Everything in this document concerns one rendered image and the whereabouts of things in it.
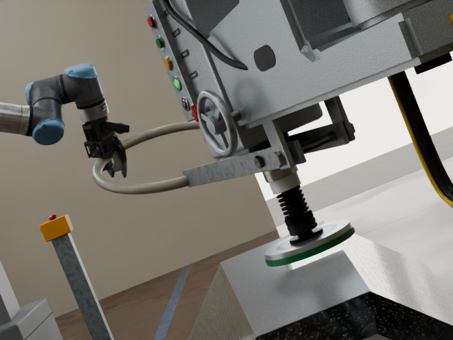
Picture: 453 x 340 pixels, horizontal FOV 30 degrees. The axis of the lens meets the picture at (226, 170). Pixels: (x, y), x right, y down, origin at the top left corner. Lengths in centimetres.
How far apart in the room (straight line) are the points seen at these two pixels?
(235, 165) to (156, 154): 674
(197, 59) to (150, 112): 688
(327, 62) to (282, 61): 15
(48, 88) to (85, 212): 633
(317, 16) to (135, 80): 729
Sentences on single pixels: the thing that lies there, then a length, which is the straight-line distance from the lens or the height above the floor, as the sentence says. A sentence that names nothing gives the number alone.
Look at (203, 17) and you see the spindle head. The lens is 184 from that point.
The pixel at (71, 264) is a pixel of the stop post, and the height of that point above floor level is 87.
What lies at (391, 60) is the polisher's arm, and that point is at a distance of 130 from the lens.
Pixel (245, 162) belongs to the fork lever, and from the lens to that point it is 196.
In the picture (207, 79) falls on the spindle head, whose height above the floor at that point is 128.
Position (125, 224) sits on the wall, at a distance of 884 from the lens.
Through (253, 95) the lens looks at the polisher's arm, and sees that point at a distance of 171.
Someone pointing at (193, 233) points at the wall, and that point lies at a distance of 878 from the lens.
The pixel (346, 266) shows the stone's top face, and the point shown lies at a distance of 178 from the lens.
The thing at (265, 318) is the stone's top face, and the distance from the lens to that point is 162.
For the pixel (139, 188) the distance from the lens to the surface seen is 236.
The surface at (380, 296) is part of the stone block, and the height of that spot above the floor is 79.
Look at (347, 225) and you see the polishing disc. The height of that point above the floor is 86.
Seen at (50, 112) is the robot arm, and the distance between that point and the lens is 252.
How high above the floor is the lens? 117
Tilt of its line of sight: 3 degrees down
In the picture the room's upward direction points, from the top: 22 degrees counter-clockwise
